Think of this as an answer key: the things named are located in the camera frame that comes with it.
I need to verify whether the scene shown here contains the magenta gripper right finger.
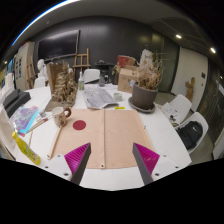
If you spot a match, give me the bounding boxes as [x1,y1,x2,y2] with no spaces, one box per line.
[132,143,160,185]

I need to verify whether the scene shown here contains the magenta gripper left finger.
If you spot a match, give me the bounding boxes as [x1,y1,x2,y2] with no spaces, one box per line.
[65,143,91,185]

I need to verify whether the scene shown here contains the long wooden stick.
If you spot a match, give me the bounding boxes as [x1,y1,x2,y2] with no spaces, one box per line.
[47,126,63,160]

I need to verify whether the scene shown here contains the dark red round coaster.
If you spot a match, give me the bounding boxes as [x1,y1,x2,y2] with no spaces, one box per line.
[73,120,86,131]

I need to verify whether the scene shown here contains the yellow plastic bottle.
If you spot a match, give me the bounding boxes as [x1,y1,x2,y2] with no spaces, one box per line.
[12,132,41,165]

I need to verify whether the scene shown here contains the beige canvas mat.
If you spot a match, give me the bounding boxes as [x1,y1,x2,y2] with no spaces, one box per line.
[52,109,154,169]

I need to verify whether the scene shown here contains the patterned ceramic mug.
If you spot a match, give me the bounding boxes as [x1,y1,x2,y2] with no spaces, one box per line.
[52,107,71,127]

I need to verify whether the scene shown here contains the black backpack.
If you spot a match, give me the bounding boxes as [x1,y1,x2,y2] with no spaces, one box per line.
[177,121,203,150]

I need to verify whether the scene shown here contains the grey pot saucer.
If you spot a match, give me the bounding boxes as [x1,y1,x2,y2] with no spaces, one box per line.
[128,96,157,114]

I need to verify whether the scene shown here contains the yellow marker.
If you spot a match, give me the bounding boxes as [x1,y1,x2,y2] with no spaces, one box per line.
[114,107,125,110]

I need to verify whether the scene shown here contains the paintbrush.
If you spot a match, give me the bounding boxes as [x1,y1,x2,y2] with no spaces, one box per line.
[27,116,52,134]

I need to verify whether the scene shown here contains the white chair with clutter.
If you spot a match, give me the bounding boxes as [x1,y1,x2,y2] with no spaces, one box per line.
[162,94,192,126]

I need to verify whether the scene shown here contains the grey plant pot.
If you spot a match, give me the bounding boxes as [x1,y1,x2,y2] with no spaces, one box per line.
[132,84,157,109]

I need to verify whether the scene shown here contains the open newspaper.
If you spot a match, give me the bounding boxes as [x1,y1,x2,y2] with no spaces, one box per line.
[83,88,118,109]

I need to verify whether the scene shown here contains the white chair with backpack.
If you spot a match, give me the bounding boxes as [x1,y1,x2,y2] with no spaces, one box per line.
[176,112,208,154]

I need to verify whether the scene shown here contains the colourful painting sheet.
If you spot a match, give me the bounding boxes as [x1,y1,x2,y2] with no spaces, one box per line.
[10,105,38,136]

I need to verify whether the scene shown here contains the clear spray bottle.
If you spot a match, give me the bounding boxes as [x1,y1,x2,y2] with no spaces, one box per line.
[78,71,84,90]

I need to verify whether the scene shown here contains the grey cup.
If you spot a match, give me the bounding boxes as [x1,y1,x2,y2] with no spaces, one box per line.
[98,76,105,87]

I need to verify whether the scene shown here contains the wooden figure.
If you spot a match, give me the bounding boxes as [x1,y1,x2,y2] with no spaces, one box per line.
[185,77,195,102]

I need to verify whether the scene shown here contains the black flat boxes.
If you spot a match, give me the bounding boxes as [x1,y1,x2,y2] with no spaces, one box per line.
[3,89,31,117]

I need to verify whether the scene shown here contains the white chair far side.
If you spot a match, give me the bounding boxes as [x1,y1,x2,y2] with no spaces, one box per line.
[84,69,100,83]

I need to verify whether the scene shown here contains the cardboard box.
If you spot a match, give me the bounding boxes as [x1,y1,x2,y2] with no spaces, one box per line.
[118,68,139,93]

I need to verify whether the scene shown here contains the dried brown plant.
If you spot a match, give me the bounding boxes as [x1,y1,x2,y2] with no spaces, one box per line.
[137,55,165,91]

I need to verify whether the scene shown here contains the white plaster bust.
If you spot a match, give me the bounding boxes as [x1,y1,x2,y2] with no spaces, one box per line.
[37,59,47,78]

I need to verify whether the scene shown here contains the wooden easel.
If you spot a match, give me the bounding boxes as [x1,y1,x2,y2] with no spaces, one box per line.
[73,49,90,72]

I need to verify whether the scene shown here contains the red box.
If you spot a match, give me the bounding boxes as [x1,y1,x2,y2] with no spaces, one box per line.
[117,55,136,68]

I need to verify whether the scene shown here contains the black wall screen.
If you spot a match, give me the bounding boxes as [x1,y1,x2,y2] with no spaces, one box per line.
[38,30,79,61]

